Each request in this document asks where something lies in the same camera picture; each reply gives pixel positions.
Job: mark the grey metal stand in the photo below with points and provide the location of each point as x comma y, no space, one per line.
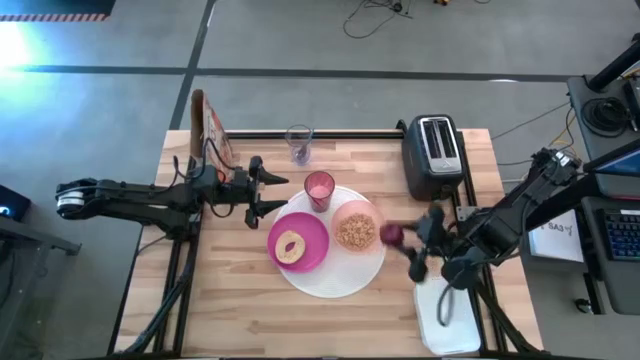
30,237

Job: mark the black two-slot toaster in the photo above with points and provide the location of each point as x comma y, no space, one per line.
417,160

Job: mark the black backlit keyboard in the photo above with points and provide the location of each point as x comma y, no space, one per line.
622,235

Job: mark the black aluminium frame rail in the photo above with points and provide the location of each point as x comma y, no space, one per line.
350,134

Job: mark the small black wheel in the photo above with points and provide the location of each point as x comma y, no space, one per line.
583,306

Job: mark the black pole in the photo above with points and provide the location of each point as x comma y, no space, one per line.
615,67

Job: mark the clear drinking glass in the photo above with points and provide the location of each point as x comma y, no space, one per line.
300,156

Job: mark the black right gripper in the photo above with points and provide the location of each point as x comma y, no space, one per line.
432,235

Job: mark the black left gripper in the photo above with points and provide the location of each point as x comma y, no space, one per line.
230,181

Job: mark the white round woven placemat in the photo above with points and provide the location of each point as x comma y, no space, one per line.
340,280

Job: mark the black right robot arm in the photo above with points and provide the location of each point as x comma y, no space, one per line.
515,205

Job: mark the grey desk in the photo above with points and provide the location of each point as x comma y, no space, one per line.
625,290
575,115

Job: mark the white paper sheet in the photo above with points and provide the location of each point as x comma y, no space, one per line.
555,247

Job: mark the cereal rings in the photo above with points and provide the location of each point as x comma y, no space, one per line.
356,231

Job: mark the magenta plastic plate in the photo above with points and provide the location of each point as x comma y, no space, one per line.
310,225

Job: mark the light pink plastic bowl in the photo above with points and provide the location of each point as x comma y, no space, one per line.
341,210

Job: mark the dark red plum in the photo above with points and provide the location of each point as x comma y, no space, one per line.
391,235

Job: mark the white plastic container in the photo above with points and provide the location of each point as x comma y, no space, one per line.
450,340

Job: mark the black device with blue light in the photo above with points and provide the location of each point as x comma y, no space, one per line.
12,202

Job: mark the dark grey laptop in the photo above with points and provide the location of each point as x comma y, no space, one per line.
620,185

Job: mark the orange cereal box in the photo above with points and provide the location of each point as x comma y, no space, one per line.
212,130

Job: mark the red faceted tumbler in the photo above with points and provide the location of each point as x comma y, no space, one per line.
320,192

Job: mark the toasted bagel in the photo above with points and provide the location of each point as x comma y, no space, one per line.
289,259

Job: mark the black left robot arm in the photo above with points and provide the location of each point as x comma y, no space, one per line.
125,200

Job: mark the dark floor mat striped edge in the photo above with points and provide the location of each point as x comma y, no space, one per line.
50,6

